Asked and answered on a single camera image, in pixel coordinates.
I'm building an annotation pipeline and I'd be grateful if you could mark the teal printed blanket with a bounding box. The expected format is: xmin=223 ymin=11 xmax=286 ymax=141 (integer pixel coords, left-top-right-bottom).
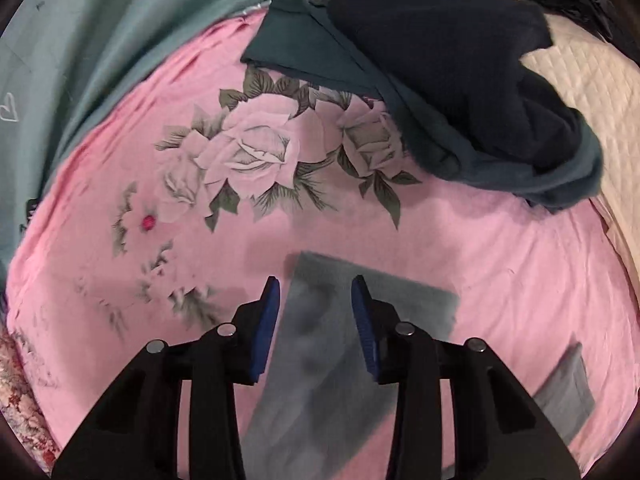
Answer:
xmin=0 ymin=0 xmax=351 ymax=271

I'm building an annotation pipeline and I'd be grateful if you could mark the dark navy garment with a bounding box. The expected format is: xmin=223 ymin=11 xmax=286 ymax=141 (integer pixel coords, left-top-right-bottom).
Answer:
xmin=327 ymin=0 xmax=586 ymax=181

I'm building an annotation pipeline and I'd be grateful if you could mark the red floral pillow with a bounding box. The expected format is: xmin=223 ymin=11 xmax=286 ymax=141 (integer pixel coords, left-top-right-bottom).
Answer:
xmin=0 ymin=327 xmax=63 ymax=473

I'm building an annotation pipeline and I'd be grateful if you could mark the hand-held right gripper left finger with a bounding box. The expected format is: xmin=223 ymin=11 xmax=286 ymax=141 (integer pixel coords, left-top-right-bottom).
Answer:
xmin=52 ymin=276 xmax=281 ymax=480

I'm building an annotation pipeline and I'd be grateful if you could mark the cream quilted blanket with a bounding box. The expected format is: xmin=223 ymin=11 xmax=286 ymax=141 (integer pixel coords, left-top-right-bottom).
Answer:
xmin=345 ymin=0 xmax=640 ymax=281

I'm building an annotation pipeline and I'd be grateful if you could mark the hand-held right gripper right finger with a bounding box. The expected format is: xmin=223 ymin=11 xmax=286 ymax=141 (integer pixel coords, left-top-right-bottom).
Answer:
xmin=351 ymin=275 xmax=583 ymax=480

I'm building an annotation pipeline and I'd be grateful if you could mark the pink floral bed sheet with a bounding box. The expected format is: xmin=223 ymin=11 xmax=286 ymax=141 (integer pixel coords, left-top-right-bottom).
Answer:
xmin=5 ymin=10 xmax=640 ymax=480

